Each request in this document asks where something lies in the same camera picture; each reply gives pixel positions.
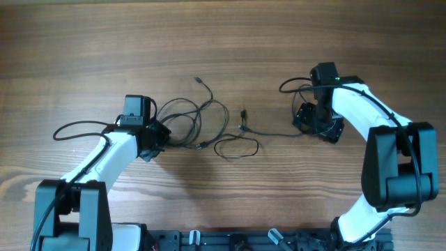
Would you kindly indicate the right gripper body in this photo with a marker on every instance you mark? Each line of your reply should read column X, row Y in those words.
column 317, row 126

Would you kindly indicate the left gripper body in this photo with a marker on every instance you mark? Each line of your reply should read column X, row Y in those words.
column 159, row 136

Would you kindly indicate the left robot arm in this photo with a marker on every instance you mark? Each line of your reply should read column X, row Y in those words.
column 72, row 213

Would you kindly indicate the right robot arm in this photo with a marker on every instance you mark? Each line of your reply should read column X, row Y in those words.
column 400, row 167

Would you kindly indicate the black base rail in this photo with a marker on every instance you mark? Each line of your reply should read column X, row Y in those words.
column 299, row 240

